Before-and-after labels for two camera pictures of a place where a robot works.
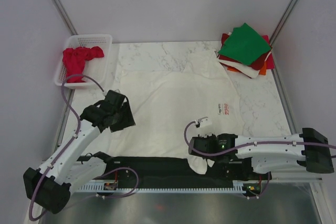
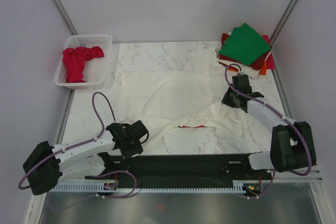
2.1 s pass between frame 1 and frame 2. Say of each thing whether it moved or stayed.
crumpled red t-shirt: stayed
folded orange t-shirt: stayed
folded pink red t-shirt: stayed
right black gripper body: moved
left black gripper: moved
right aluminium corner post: stayed
